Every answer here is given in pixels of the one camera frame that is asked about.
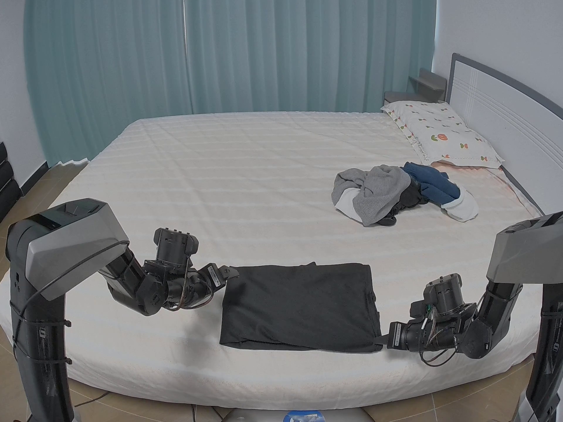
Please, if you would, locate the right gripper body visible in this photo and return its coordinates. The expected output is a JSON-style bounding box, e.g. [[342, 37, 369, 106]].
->
[[386, 321, 426, 351]]

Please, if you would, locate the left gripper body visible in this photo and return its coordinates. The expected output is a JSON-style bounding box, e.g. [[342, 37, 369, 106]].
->
[[199, 263, 228, 298]]

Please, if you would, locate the black T-shirt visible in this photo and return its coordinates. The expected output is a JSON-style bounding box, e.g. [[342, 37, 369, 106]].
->
[[219, 262, 382, 353]]

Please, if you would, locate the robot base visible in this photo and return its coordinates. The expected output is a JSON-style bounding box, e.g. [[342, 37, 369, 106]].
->
[[216, 405, 366, 422]]

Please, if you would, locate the bed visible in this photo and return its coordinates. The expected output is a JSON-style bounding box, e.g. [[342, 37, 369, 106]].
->
[[0, 52, 563, 412]]

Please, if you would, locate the pile of clothes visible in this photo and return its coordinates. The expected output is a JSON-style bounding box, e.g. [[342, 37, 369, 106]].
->
[[332, 162, 479, 227]]

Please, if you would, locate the white printed pillow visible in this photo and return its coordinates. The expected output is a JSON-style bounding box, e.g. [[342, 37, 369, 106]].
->
[[380, 100, 506, 168]]

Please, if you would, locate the black chest of drawers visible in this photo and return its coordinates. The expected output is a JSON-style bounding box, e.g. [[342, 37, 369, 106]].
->
[[0, 142, 23, 219]]

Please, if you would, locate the blue-green curtain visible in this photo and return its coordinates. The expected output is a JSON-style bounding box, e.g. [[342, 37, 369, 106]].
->
[[24, 0, 194, 168], [185, 0, 437, 113]]

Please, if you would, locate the grey bedside table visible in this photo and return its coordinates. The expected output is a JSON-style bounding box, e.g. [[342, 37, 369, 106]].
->
[[384, 69, 448, 104]]

